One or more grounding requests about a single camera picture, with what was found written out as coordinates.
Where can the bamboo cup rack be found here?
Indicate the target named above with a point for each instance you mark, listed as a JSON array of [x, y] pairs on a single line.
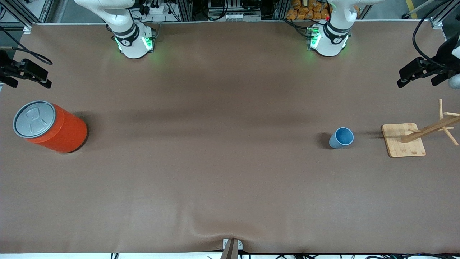
[[404, 142]]

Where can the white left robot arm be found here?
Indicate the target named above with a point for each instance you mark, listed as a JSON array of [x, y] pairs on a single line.
[[332, 39]]

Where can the white power strip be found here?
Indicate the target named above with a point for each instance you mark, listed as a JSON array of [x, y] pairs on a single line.
[[240, 16]]

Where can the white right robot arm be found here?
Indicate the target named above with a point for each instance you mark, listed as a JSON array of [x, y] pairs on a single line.
[[133, 43]]

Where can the orange can-shaped container, grey lid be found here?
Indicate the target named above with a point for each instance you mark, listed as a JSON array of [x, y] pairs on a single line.
[[61, 138]]

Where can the light blue plastic cup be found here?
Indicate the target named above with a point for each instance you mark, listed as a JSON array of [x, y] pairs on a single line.
[[341, 138]]

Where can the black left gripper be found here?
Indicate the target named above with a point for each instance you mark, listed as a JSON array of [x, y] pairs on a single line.
[[440, 62]]

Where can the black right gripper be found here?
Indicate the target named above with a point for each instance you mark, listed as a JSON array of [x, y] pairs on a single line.
[[8, 69]]

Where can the brown table mat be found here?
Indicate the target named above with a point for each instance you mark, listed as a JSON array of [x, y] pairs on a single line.
[[230, 162]]

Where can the bag of orange snacks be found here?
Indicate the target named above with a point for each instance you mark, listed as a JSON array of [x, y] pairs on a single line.
[[305, 10]]

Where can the grey metal table clamp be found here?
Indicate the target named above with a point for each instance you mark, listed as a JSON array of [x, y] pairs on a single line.
[[231, 248]]

